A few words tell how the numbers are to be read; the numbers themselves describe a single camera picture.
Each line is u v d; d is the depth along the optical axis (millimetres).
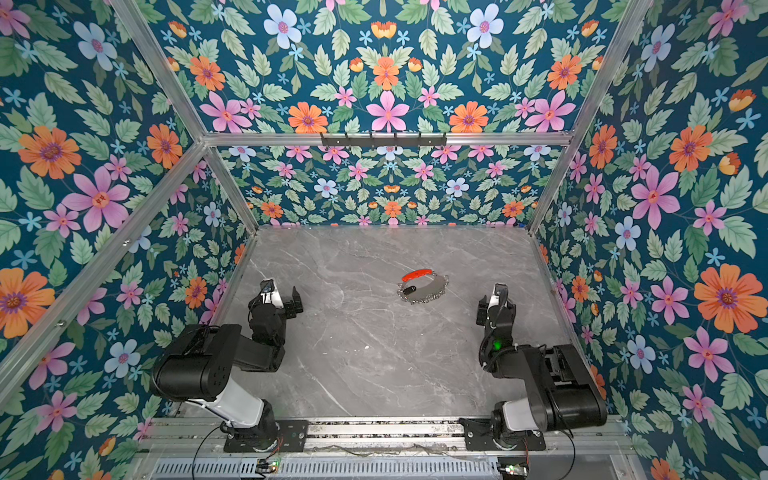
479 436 734
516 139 953
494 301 801
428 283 1037
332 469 766
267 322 690
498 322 666
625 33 707
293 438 733
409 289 1014
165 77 778
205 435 722
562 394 425
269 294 780
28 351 493
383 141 929
